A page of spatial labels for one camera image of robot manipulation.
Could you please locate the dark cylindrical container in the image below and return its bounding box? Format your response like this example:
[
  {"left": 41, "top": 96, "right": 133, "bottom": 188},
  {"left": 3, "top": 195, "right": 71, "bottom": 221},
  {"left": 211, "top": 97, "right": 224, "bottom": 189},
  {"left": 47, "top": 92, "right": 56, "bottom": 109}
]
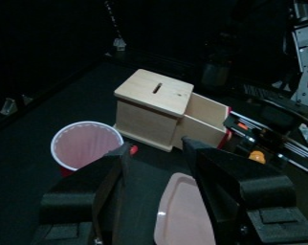
[{"left": 200, "top": 59, "right": 232, "bottom": 89}]

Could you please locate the pink plastic plate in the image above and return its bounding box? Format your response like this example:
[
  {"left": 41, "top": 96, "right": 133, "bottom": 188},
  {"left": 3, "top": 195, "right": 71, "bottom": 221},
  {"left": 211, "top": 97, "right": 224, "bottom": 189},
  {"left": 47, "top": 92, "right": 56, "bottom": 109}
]
[{"left": 153, "top": 172, "right": 219, "bottom": 245}]

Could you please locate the red plastic cup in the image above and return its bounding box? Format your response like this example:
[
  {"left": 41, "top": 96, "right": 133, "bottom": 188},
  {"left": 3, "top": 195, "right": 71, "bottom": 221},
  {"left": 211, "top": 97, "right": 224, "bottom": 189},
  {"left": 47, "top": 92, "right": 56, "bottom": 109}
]
[{"left": 49, "top": 120, "right": 127, "bottom": 178}]

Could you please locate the hanging twisted cable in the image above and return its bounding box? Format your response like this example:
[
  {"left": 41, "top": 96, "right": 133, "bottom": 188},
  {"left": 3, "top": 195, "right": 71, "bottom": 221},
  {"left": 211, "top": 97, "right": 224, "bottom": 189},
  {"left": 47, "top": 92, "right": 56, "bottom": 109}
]
[{"left": 104, "top": 0, "right": 124, "bottom": 40}]

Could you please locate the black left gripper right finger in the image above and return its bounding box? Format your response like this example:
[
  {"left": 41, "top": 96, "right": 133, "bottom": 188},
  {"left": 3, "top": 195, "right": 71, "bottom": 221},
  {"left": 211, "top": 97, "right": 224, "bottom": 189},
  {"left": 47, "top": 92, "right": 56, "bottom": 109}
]
[{"left": 180, "top": 136, "right": 308, "bottom": 245}]

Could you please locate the wooden box with slot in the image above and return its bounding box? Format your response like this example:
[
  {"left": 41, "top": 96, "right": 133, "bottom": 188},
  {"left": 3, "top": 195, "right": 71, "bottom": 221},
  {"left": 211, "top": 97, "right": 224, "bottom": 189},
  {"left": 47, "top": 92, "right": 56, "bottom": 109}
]
[{"left": 112, "top": 68, "right": 196, "bottom": 153}]

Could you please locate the silver metal equipment frame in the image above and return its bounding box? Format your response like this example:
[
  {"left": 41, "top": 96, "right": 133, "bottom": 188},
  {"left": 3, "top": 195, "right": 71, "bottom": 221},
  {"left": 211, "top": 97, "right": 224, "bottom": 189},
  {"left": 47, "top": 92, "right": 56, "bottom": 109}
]
[{"left": 283, "top": 0, "right": 308, "bottom": 110}]

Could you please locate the orange toy sushi piece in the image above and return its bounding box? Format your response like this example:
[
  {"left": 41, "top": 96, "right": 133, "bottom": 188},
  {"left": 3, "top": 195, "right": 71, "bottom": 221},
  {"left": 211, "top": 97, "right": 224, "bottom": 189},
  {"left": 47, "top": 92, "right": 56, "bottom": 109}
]
[{"left": 248, "top": 150, "right": 267, "bottom": 166}]

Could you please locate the wooden drawer with red front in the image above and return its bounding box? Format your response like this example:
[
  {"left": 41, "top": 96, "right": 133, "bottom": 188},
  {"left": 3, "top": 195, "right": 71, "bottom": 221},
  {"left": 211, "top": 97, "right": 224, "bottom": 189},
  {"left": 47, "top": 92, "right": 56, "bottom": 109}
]
[{"left": 171, "top": 92, "right": 233, "bottom": 150}]

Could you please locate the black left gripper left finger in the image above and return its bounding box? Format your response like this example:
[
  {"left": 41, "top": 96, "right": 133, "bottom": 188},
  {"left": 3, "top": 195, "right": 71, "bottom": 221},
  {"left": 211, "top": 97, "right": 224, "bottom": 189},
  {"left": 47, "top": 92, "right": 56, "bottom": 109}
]
[{"left": 31, "top": 142, "right": 135, "bottom": 245}]

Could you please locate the silver corner bracket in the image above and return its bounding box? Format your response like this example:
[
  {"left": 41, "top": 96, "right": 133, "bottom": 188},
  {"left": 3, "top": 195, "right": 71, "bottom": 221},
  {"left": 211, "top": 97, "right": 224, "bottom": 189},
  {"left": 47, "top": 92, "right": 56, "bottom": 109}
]
[
  {"left": 112, "top": 36, "right": 128, "bottom": 53},
  {"left": 0, "top": 97, "right": 20, "bottom": 117}
]

